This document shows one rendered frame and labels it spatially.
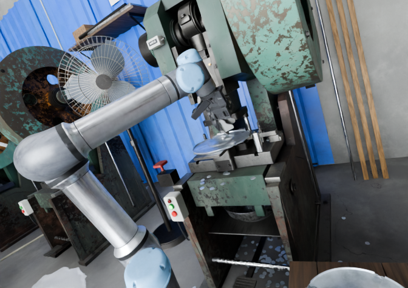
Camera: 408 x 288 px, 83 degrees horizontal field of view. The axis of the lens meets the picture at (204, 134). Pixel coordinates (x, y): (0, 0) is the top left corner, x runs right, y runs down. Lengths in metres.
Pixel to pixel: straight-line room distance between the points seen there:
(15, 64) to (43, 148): 1.58
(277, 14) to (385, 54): 1.62
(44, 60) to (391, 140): 2.81
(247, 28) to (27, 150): 0.62
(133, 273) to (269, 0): 0.78
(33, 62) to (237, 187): 1.73
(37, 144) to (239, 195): 0.79
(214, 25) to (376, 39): 1.48
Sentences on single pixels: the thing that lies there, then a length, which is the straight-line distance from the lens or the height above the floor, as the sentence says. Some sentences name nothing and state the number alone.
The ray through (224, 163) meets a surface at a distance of 1.10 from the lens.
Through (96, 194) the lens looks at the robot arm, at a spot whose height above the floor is 0.87.
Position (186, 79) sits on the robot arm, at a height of 1.09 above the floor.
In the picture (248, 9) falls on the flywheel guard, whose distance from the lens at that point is 0.73.
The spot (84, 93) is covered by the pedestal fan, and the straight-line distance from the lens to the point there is 1.78.
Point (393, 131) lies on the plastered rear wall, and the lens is 2.40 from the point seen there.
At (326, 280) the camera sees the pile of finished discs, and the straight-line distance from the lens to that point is 0.93.
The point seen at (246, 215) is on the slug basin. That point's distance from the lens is 1.24.
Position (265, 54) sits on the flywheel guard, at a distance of 0.77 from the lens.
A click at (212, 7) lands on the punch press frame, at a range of 1.06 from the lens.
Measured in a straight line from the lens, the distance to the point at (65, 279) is 2.01.
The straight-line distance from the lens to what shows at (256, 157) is 1.07.
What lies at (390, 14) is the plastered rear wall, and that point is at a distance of 2.27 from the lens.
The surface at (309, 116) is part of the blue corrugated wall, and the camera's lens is 2.29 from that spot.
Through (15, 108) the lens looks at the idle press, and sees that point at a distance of 2.02.
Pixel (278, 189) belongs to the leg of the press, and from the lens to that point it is 0.94.
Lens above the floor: 1.06
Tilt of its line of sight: 11 degrees down
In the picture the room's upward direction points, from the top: 19 degrees counter-clockwise
